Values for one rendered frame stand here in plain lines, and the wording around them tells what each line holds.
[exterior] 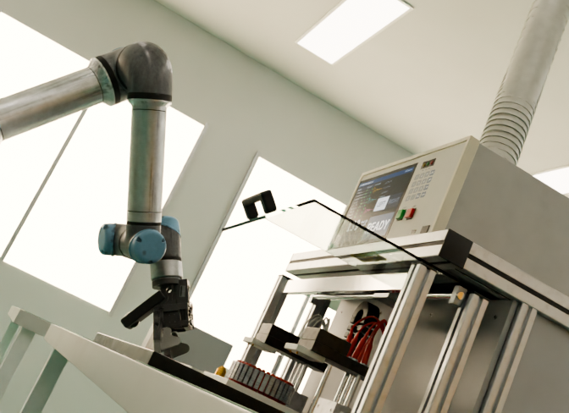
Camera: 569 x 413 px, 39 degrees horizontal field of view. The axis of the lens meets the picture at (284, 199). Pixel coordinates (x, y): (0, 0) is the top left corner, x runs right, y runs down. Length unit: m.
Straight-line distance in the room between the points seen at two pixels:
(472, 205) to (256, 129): 5.11
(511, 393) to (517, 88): 2.06
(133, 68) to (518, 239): 0.87
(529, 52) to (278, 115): 3.49
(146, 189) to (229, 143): 4.62
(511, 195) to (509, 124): 1.69
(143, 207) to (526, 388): 0.87
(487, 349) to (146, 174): 0.82
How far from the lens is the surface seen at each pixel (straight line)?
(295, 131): 6.52
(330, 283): 1.51
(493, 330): 1.29
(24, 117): 1.79
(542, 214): 1.46
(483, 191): 1.39
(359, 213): 1.66
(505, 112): 3.14
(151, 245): 1.71
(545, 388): 1.33
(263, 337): 1.56
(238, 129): 6.37
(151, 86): 1.72
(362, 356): 1.40
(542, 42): 3.35
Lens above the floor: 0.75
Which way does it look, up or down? 15 degrees up
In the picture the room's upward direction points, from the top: 25 degrees clockwise
